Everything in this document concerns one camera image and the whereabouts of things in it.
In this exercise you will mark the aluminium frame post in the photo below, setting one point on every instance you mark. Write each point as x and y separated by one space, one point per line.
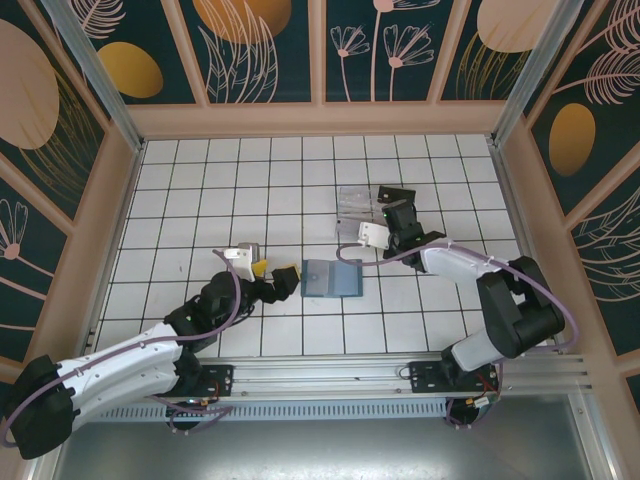
544 65
94 65

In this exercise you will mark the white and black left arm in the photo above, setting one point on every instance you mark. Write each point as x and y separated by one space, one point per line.
115 370

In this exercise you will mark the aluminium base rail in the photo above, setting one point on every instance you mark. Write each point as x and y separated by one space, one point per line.
325 375

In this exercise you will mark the art panel with leaf outlines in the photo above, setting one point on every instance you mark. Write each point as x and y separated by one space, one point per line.
290 60

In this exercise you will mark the blue leather card holder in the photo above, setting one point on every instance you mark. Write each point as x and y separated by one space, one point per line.
340 280

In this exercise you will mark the art panel with feather outlines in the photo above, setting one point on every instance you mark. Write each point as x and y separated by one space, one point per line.
615 260

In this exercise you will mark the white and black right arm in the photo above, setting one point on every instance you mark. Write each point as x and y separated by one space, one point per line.
520 310

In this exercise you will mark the art panel with pink flowers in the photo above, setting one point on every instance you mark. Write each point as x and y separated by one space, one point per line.
360 75

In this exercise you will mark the art panel with single flower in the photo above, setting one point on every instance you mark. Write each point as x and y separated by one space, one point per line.
30 260

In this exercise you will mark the clear acrylic card box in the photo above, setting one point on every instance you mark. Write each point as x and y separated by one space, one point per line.
355 210

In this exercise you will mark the art panel with gold lines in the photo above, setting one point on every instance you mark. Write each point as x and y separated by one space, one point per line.
75 150

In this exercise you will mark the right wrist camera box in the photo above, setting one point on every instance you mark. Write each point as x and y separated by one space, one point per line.
372 234

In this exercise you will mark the grey metal plate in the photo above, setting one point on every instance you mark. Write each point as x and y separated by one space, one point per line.
325 450

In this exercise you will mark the art panel with pale circle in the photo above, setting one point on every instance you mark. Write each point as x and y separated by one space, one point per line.
480 75

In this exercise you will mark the art panel with orange oval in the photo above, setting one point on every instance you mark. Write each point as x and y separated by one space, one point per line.
572 140

